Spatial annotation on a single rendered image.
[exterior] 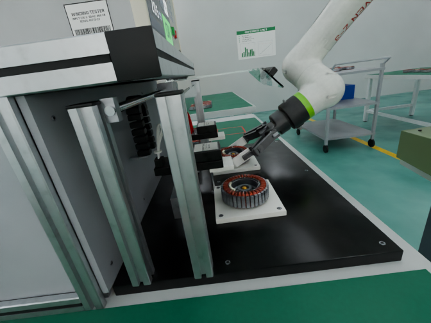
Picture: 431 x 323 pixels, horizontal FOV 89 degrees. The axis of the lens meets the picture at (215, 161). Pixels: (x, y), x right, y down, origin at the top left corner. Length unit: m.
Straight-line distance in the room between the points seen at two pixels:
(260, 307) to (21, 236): 0.35
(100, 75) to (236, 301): 0.34
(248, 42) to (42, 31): 5.58
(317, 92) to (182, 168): 0.54
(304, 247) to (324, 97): 0.46
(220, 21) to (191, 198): 5.68
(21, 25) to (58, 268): 0.36
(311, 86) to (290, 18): 5.49
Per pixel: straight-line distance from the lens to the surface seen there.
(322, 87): 0.74
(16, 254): 0.44
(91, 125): 0.29
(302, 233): 0.46
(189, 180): 0.29
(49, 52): 0.28
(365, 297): 0.42
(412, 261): 0.50
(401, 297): 0.44
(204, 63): 5.79
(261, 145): 0.66
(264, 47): 5.97
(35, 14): 0.46
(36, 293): 0.49
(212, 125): 0.69
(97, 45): 0.26
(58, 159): 0.33
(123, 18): 0.40
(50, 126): 0.34
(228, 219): 0.48
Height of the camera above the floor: 1.07
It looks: 22 degrees down
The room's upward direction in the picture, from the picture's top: 8 degrees counter-clockwise
